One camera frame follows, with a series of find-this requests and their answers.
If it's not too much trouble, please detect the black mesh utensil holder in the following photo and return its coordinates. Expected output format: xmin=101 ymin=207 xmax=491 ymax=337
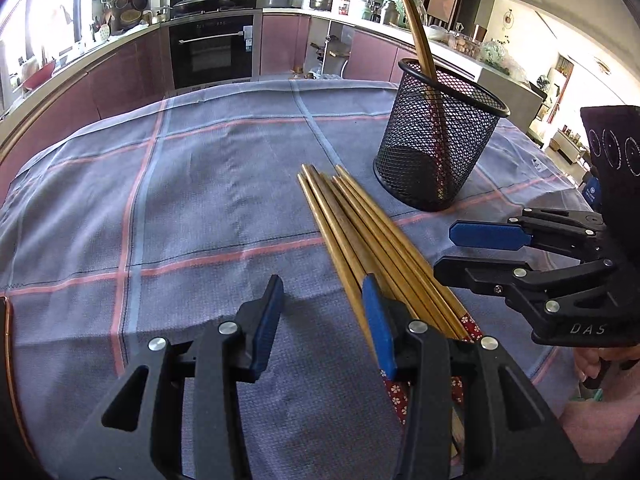
xmin=373 ymin=58 xmax=510 ymax=212

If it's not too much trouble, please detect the gold chopstick red end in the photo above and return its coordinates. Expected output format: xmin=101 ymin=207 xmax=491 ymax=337
xmin=390 ymin=0 xmax=454 ymax=201

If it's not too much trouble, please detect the black wok on stove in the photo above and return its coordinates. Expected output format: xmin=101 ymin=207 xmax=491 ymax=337
xmin=171 ymin=0 xmax=206 ymax=13

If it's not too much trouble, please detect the pink bowl on counter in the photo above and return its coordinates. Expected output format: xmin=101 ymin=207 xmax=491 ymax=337
xmin=23 ymin=60 xmax=56 ymax=91

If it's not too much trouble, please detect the built-in black oven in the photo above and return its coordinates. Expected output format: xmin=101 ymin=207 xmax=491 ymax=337
xmin=168 ymin=0 xmax=258 ymax=90

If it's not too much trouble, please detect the person right hand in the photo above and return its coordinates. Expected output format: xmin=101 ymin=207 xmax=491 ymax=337
xmin=574 ymin=346 xmax=639 ymax=400

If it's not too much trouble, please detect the blue plaid tablecloth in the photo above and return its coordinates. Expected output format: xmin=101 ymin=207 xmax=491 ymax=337
xmin=1 ymin=80 xmax=586 ymax=479

